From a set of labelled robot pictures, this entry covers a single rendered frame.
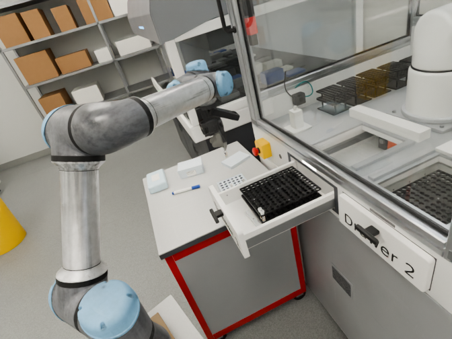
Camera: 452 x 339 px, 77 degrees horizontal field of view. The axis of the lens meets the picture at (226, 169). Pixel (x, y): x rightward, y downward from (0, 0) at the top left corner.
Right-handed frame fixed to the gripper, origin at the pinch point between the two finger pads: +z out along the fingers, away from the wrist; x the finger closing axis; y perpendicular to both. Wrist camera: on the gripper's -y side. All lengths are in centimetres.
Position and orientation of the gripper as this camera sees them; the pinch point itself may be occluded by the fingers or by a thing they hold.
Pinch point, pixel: (225, 146)
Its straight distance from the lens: 118.9
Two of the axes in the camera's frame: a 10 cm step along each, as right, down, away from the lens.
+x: 2.9, 4.5, -8.4
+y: -9.3, 3.6, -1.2
